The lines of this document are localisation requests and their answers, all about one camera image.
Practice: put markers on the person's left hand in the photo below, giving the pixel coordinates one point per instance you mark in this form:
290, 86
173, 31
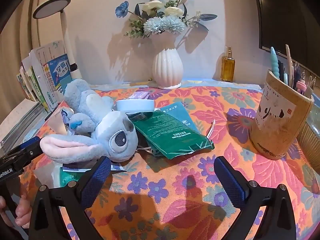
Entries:
23, 212

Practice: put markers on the stack of flat papers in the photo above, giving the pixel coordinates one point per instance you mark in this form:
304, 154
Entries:
22, 120

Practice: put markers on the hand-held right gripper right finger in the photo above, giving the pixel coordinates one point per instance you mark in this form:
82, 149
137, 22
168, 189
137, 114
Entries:
228, 180

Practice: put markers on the blue plush toy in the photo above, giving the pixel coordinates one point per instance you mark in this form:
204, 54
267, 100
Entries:
112, 130

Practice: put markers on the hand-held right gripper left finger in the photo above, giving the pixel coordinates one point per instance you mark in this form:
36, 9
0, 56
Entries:
96, 180

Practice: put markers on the bunch of pens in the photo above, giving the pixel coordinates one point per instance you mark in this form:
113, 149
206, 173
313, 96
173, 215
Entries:
275, 62

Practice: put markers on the ribbed glass plate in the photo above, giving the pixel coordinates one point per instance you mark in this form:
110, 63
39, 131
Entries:
310, 140

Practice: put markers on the black wall television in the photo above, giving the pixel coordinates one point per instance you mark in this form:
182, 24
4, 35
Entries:
287, 17

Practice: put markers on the blue and white artificial flowers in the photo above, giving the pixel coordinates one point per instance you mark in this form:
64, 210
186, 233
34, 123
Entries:
162, 22

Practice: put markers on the bamboo pen holder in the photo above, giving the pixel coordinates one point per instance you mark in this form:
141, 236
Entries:
275, 120

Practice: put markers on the clear plastic bag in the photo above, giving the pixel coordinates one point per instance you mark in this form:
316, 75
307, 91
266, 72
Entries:
50, 175

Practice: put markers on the purple small box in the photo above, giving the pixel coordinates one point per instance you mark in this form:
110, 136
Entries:
140, 95

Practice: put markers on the white blue printed packet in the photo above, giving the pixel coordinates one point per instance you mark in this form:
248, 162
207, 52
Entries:
57, 122

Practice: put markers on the amber glass bottle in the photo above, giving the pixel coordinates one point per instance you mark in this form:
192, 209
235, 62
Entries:
227, 70

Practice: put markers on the white shallow dish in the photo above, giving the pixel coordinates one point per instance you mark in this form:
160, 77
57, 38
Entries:
135, 105

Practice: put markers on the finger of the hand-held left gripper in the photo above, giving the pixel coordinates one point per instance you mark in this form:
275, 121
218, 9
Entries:
27, 152

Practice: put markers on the dark green foil packet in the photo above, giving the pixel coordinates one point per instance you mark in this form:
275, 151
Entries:
170, 135

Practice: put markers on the row of upright books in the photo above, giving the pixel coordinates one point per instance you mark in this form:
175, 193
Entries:
50, 75

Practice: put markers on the orange floral tablecloth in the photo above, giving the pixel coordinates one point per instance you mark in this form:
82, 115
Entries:
175, 200

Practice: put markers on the teal packet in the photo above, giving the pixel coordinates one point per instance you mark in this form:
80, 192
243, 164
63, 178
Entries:
180, 115

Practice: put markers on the white ribbed vase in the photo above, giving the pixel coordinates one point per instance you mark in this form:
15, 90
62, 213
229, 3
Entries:
167, 67

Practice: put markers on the white desk lamp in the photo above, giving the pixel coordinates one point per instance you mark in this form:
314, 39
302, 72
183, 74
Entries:
67, 30

